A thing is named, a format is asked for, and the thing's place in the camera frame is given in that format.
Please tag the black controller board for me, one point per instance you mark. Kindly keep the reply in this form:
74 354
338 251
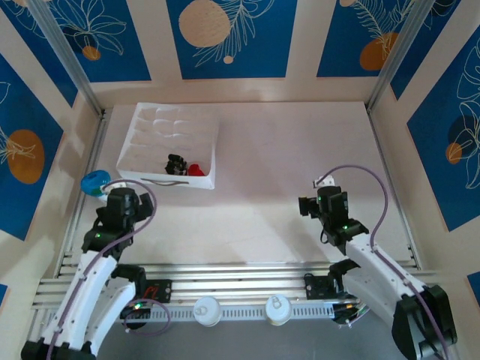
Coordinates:
348 313
137 309

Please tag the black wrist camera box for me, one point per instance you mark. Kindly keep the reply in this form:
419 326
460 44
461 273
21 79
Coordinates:
308 206
147 206

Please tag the red sock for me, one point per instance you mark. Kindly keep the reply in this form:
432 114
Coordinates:
195 170

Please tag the black white patterned sock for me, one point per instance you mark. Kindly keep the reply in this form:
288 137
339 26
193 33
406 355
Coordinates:
176 165

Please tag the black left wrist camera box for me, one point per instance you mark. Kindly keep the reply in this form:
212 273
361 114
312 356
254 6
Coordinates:
147 206

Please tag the white bottle cap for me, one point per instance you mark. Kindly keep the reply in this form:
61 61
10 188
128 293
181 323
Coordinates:
278 309
206 310

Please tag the aluminium side rail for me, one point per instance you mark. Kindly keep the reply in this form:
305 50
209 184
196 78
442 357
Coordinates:
382 150
93 150

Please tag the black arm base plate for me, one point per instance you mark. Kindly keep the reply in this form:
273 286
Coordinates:
161 290
317 287

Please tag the white fabric organizer box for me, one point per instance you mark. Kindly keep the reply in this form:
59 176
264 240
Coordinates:
168 131

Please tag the aluminium frame post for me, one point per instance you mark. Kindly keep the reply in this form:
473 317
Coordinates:
63 48
401 48

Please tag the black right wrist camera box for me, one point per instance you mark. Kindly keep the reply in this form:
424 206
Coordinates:
308 206

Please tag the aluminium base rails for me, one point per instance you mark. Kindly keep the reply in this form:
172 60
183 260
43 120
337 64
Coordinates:
243 285

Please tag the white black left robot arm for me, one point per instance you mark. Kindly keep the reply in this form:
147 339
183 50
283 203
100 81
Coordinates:
86 292

